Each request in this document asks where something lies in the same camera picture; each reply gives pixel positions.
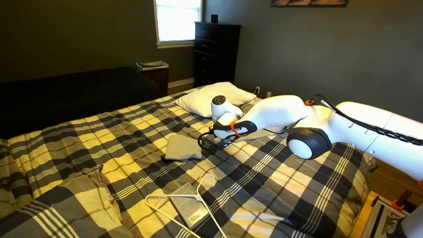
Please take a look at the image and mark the folded grey cloth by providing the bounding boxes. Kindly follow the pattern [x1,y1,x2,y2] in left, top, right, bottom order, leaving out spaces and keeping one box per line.
[165,134,203,161]

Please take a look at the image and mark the white pillow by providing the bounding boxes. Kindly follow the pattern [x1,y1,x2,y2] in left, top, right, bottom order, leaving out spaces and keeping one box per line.
[175,82,257,118]

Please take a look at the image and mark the black chest of drawers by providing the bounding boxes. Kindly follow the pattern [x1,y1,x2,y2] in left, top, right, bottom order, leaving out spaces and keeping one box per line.
[193,21,242,88]

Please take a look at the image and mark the brown laundry hamper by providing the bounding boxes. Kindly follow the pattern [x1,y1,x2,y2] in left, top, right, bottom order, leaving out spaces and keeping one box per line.
[136,60,170,97]

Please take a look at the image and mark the white plastic clothes hanger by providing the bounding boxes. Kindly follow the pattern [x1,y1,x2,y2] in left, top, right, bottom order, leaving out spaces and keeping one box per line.
[144,173,228,238]

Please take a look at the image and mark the yellow grey plaid bedspread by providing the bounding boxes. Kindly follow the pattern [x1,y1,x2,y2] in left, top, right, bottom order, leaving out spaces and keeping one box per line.
[0,85,377,238]

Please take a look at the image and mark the grey book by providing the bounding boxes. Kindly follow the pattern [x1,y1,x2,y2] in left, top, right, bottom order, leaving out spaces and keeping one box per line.
[170,181,212,230]

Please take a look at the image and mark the window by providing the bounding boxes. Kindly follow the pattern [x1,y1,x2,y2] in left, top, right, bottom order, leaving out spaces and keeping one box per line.
[153,0,204,49]

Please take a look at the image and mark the yellow grey plaid pillow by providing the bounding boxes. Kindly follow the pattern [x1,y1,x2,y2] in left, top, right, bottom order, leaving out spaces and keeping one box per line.
[0,164,134,238]

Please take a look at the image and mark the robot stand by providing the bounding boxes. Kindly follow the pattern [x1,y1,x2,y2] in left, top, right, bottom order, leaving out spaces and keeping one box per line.
[362,195,417,238]

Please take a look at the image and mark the orange black clamp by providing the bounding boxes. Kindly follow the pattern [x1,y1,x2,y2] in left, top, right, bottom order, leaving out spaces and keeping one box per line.
[391,190,412,211]

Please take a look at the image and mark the framed wall picture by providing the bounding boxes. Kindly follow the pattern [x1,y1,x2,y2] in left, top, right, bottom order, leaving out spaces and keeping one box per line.
[271,0,349,7]

